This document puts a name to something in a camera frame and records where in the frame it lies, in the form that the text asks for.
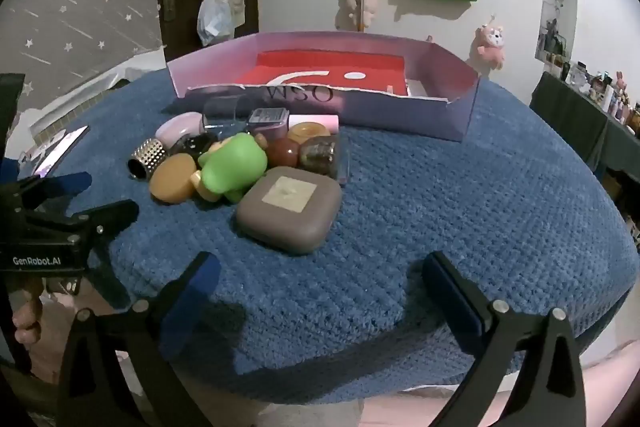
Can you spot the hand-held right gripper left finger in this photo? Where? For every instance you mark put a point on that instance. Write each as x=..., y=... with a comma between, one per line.
x=207, y=272

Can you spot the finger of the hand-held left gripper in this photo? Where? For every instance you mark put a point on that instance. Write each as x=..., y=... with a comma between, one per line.
x=110, y=213
x=70, y=184

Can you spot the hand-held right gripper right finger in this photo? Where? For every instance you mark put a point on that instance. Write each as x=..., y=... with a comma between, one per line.
x=445, y=292

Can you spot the silver studded cylinder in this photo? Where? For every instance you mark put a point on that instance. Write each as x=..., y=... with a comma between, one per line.
x=148, y=157

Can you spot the brown square case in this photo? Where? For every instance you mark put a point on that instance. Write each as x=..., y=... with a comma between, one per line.
x=290, y=217

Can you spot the black nail polish bottle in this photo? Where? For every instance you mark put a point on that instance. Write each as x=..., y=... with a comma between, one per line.
x=192, y=144

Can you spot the pale pink earbuds case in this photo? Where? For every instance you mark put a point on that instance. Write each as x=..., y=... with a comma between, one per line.
x=175, y=127

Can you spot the green toy figure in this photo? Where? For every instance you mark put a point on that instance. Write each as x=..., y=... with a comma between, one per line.
x=235, y=162

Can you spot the red-brown ball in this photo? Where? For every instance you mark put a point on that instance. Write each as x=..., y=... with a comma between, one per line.
x=285, y=153

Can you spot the clear plastic cup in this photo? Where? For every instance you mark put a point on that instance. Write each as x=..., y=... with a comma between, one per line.
x=220, y=114

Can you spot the purple nail polish pink cap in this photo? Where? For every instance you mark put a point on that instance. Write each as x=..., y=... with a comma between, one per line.
x=270, y=119

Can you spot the orange round jar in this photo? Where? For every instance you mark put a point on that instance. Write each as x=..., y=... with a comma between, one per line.
x=307, y=132

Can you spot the pink cardboard box red lining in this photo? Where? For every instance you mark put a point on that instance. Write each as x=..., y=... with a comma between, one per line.
x=380, y=67

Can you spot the person's left hand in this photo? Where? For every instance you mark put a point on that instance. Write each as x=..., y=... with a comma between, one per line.
x=25, y=322

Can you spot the smartphone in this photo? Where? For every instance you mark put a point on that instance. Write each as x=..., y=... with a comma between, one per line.
x=60, y=149

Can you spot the person's right leg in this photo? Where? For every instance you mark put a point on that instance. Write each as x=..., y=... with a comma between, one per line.
x=610, y=377

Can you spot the table with dark green cloth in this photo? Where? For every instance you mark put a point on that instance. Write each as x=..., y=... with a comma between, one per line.
x=570, y=117

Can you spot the clear plastic bag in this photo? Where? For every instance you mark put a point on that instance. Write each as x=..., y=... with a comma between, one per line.
x=215, y=19

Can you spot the pink cat plush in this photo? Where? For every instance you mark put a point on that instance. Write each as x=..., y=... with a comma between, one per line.
x=489, y=43

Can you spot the row of small bottles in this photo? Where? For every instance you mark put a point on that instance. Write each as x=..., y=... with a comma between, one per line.
x=605, y=89

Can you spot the pale pink plush toy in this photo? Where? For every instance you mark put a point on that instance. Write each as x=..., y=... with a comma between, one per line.
x=348, y=1

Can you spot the wall mirror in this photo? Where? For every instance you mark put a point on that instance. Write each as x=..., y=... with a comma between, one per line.
x=555, y=7

